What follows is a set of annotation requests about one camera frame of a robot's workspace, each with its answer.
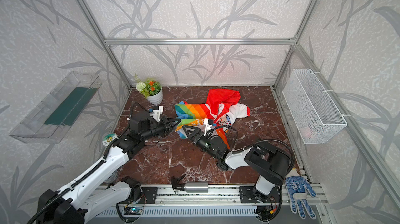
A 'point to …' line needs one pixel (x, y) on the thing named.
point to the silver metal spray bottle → (191, 186)
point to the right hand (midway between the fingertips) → (185, 125)
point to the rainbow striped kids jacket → (223, 107)
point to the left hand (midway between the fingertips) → (183, 117)
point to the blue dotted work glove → (297, 187)
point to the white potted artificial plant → (152, 90)
